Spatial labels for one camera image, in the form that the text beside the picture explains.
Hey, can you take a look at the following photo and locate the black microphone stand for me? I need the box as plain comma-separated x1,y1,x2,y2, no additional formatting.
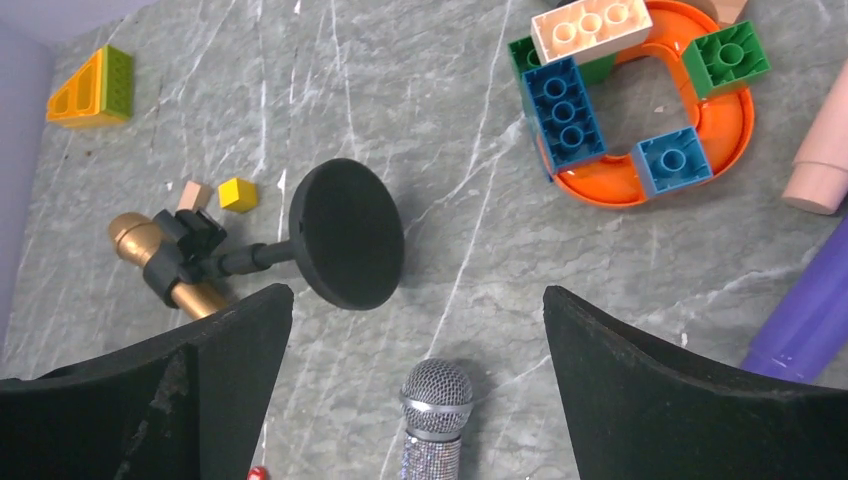
143,158,405,311

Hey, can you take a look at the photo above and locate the gold microphone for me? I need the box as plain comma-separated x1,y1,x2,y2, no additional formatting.
108,212,228,320

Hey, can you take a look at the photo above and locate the pink toy microphone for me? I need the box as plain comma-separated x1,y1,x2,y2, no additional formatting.
782,67,847,215

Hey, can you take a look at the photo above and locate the beige small wooden block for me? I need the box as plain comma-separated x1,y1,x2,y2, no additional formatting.
176,180,214,211

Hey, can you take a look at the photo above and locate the purple toy microphone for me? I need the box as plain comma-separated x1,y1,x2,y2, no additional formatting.
740,220,847,383

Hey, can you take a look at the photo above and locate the orange ring brick assembly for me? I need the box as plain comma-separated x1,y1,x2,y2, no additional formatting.
509,1,770,209

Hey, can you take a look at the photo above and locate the yellow small cube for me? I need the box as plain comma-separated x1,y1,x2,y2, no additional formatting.
217,177,259,213

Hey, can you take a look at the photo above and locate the orange green triangular brick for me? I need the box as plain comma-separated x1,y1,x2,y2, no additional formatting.
45,44,135,129

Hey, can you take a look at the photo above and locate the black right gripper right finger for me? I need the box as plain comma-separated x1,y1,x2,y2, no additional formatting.
543,286,847,479

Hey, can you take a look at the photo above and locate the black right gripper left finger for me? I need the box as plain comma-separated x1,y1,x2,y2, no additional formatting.
1,284,294,479

